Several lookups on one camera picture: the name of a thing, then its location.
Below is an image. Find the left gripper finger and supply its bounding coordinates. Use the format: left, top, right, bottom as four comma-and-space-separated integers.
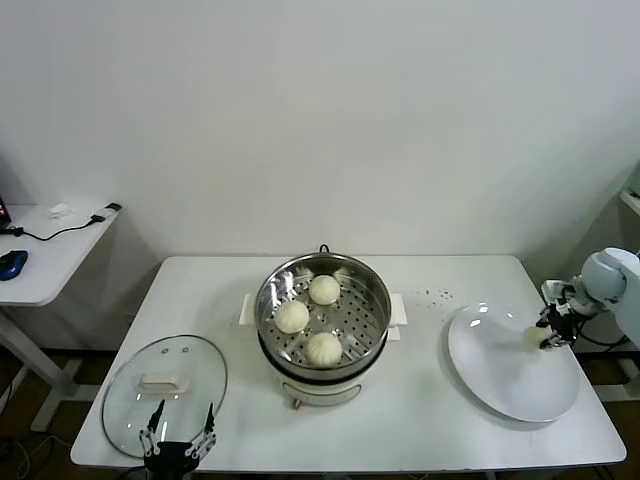
138, 398, 166, 459
184, 401, 219, 459

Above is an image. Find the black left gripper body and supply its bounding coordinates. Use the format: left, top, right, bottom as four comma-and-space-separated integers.
144, 440, 201, 480

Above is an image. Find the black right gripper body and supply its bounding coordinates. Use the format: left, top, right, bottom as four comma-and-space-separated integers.
548, 307, 581, 344

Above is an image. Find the round glass pot lid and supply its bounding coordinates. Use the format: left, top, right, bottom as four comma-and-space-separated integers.
101, 334, 229, 459

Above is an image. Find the blue computer mouse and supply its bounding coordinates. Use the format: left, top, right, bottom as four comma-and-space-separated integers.
0, 248, 30, 281

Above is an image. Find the perforated steel steamer basket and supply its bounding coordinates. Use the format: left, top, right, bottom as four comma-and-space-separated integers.
255, 253, 393, 374

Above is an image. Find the large white plate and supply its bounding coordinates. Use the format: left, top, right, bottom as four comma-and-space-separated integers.
447, 302, 581, 425

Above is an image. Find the white electric cooker pot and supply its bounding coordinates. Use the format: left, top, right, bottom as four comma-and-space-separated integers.
241, 292, 409, 412

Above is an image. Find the white shelf board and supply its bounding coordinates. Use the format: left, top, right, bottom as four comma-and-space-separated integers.
619, 191, 640, 231

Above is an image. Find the white side table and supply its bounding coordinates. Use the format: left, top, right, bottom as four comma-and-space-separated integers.
0, 202, 125, 432

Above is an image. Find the dark laptop screen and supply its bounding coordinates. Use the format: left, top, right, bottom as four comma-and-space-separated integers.
0, 152, 15, 229

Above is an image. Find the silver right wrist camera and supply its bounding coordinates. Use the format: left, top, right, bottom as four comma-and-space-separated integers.
541, 278, 576, 307

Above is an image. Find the thin black hanging cable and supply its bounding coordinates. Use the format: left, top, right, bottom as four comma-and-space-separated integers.
574, 329, 634, 354

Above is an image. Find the white floor cable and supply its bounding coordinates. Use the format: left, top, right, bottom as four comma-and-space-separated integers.
17, 432, 74, 479

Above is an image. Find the black cable with plug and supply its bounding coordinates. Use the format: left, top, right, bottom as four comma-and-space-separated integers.
0, 214, 105, 242

